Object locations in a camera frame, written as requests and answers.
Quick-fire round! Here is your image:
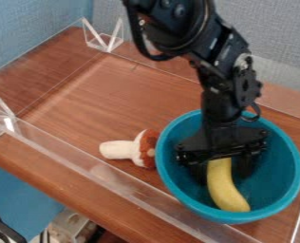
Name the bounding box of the yellow toy banana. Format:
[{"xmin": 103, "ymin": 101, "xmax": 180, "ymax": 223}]
[{"xmin": 207, "ymin": 158, "xmax": 250, "ymax": 213}]

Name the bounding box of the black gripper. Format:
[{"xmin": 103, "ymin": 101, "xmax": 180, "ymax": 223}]
[{"xmin": 175, "ymin": 92, "xmax": 267, "ymax": 185}]

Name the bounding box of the blue plastic bowl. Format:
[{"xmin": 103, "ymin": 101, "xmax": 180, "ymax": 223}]
[{"xmin": 156, "ymin": 110, "xmax": 300, "ymax": 224}]

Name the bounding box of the clear acrylic back barrier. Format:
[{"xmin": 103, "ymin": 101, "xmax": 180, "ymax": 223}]
[{"xmin": 112, "ymin": 22, "xmax": 300, "ymax": 119}]

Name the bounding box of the plush toy mushroom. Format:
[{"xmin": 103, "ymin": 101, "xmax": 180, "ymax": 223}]
[{"xmin": 99, "ymin": 129, "xmax": 159, "ymax": 169}]

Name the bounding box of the clear acrylic barrier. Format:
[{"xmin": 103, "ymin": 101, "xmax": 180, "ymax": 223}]
[
  {"xmin": 0, "ymin": 119, "xmax": 260, "ymax": 243},
  {"xmin": 112, "ymin": 22, "xmax": 300, "ymax": 119}
]

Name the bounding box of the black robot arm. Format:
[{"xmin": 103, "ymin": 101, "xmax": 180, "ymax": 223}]
[{"xmin": 121, "ymin": 0, "xmax": 266, "ymax": 184}]

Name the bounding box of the clear acrylic corner bracket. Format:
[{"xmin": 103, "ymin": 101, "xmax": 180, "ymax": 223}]
[{"xmin": 81, "ymin": 17, "xmax": 123, "ymax": 53}]

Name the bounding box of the clear acrylic front barrier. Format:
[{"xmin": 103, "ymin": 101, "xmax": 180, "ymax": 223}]
[{"xmin": 0, "ymin": 119, "xmax": 260, "ymax": 243}]

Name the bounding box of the grey metal frame below table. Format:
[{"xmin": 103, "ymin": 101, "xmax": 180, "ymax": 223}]
[{"xmin": 28, "ymin": 209, "xmax": 96, "ymax": 243}]

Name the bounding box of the black cable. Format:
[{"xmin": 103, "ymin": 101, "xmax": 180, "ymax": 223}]
[{"xmin": 239, "ymin": 101, "xmax": 262, "ymax": 123}]

